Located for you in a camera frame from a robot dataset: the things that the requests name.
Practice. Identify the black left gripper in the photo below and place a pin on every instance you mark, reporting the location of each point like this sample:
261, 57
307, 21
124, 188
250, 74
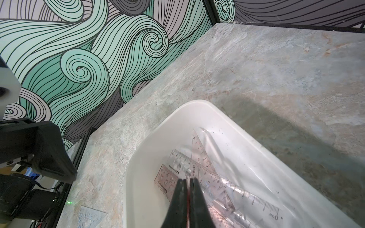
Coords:
39, 146

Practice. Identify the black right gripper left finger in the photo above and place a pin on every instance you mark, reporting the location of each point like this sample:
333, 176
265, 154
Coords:
177, 214

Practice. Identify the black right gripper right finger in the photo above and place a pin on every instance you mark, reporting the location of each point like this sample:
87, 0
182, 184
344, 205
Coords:
199, 215

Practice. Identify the clear straight ruler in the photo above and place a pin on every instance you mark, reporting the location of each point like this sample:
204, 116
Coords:
228, 198

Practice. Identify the blue triangle ruler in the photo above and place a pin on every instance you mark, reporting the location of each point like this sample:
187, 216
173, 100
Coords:
89, 218

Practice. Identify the pink triangle ruler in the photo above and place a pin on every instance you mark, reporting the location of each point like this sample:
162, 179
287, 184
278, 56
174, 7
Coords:
202, 166

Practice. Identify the white plastic storage box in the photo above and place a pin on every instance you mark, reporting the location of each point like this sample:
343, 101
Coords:
298, 159

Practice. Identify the black corner frame post left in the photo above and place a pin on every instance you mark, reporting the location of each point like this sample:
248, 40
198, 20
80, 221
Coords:
211, 11

